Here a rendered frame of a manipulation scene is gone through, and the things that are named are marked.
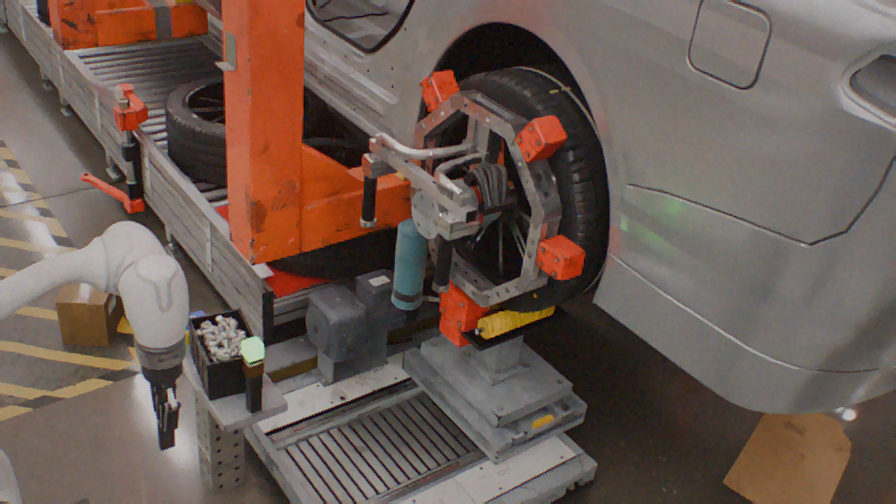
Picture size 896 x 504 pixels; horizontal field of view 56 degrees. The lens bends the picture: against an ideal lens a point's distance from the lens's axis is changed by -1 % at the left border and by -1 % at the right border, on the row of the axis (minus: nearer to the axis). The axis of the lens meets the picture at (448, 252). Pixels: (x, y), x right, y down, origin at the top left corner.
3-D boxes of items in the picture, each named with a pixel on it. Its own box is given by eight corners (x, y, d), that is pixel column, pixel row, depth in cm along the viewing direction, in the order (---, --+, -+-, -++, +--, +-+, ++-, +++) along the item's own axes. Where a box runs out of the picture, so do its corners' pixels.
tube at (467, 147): (474, 157, 220) (479, 119, 214) (412, 171, 209) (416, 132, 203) (435, 131, 231) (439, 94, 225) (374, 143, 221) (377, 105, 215)
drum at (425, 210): (501, 232, 228) (509, 186, 221) (437, 252, 216) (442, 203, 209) (469, 209, 237) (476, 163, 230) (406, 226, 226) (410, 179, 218)
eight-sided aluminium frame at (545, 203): (538, 333, 225) (576, 147, 197) (519, 341, 222) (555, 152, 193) (421, 237, 261) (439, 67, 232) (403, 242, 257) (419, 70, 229)
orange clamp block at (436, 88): (464, 100, 229) (452, 69, 230) (440, 104, 225) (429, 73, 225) (451, 110, 235) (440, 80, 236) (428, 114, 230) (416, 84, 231)
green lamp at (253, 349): (264, 358, 199) (264, 344, 197) (248, 363, 197) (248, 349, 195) (257, 348, 202) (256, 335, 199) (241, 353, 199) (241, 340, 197)
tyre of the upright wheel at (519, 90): (685, 249, 211) (580, 15, 220) (619, 273, 198) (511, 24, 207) (538, 317, 265) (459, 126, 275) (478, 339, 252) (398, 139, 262)
